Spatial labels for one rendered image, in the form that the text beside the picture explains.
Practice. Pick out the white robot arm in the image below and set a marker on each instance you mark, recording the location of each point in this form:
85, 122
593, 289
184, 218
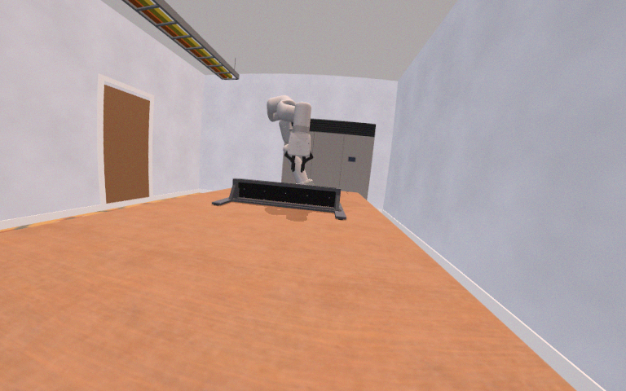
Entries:
300, 115

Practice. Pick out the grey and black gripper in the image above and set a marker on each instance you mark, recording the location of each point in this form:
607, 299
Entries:
299, 145

